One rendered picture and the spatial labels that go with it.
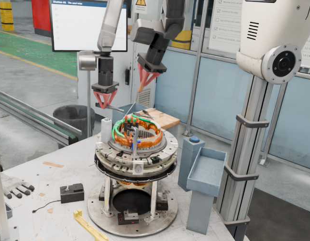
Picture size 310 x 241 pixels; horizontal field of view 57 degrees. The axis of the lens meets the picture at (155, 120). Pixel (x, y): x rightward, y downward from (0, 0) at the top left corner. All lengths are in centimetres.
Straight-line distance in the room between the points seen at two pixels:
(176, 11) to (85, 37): 125
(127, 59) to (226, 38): 111
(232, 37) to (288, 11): 219
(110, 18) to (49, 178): 80
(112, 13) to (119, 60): 233
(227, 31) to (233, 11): 20
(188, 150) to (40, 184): 70
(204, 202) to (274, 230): 152
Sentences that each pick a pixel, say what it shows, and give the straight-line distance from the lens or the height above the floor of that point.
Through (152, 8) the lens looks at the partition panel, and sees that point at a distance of 384.
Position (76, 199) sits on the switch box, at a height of 79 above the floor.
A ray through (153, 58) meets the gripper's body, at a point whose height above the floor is 143.
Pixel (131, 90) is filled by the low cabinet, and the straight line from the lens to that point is 342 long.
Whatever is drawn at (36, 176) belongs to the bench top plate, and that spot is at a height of 78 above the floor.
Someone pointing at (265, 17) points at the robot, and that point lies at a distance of 112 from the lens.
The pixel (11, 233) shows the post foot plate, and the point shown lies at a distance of 123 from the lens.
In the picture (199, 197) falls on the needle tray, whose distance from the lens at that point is 111.
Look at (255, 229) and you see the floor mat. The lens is 253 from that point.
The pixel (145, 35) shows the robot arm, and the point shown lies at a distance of 91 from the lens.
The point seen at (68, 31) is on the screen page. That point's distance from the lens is 203.
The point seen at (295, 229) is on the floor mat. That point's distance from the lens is 268.
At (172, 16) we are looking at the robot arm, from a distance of 88.
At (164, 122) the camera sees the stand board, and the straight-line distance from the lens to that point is 138.
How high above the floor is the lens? 161
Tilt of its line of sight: 23 degrees down
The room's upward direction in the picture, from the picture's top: 5 degrees clockwise
